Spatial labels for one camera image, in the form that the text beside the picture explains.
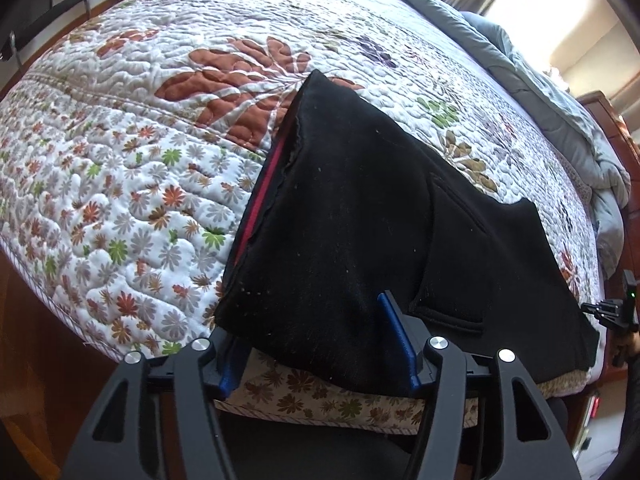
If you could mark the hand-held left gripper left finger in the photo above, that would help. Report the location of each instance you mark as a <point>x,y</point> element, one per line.
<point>227,377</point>

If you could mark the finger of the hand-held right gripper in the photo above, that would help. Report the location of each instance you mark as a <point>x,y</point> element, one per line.
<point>605,310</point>

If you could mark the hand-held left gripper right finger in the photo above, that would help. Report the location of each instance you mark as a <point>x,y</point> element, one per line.
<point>402,345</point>

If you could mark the black pants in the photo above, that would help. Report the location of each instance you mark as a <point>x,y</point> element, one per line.
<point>350,220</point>

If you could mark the wooden headboard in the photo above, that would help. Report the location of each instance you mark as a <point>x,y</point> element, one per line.
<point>612,125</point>

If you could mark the grey-blue comforter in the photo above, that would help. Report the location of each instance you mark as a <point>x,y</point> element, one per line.
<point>550,95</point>

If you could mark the floral quilted bedspread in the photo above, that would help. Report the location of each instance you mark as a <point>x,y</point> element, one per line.
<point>150,135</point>

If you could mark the black chair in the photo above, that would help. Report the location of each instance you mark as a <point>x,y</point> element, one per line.
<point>40,15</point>

